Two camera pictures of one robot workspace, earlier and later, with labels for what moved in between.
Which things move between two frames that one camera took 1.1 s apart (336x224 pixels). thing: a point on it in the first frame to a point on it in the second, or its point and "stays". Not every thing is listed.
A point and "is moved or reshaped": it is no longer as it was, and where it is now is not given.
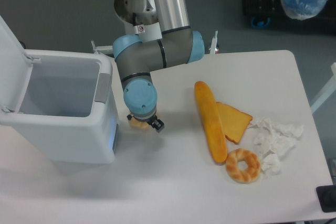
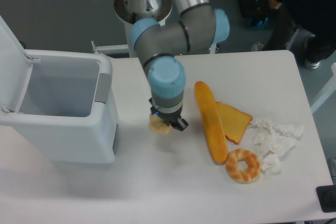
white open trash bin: [64, 100] stays
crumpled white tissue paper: [275, 140] stays
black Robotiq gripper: [156, 123] to [173, 119]
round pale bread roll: [138, 125] is moved or reshaped
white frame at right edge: [330, 88] stays
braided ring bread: [242, 176] stays
